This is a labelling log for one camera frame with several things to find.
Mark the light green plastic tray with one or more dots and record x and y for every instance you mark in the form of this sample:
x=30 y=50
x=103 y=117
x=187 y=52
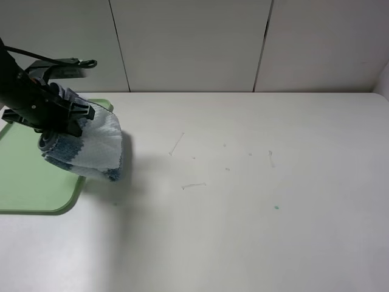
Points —
x=29 y=183

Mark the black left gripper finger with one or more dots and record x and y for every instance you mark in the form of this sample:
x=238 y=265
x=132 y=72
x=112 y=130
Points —
x=81 y=111
x=72 y=127

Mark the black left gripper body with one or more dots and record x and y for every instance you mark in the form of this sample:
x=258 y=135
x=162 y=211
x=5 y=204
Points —
x=34 y=105

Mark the blue white striped towel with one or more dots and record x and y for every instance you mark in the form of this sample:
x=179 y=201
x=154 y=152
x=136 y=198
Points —
x=97 y=153

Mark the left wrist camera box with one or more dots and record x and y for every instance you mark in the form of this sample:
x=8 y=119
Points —
x=46 y=70

